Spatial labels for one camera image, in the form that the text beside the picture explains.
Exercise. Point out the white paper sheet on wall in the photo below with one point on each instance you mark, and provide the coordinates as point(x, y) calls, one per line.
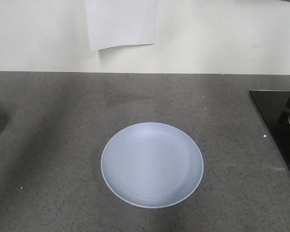
point(114, 23)

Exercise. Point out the black glass gas stove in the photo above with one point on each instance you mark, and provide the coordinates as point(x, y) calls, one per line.
point(273, 106)

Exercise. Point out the light blue plastic plate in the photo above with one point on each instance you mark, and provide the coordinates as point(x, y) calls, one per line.
point(152, 165)

